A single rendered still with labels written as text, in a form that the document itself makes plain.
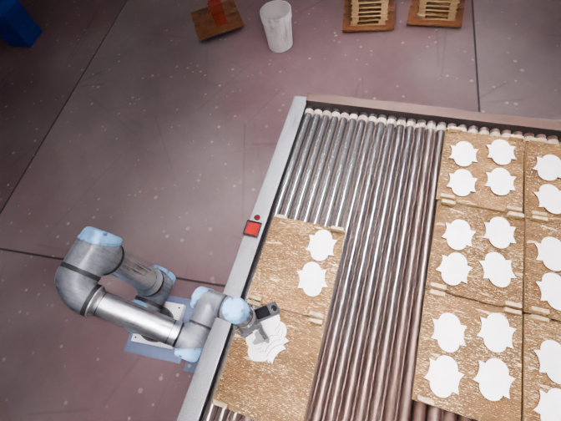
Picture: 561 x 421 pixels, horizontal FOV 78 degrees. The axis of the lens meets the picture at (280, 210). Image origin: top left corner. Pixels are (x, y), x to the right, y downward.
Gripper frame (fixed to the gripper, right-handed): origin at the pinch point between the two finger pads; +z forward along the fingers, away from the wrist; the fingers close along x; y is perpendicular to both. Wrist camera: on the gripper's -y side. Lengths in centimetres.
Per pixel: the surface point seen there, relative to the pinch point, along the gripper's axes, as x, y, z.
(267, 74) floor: -233, -99, 102
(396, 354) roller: 33, -40, 10
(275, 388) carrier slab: 21.9, 6.3, 8.2
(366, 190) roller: -33, -71, 10
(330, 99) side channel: -90, -85, 7
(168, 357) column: -10.8, 43.5, 14.8
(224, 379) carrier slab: 10.0, 22.9, 8.2
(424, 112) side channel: -55, -120, 7
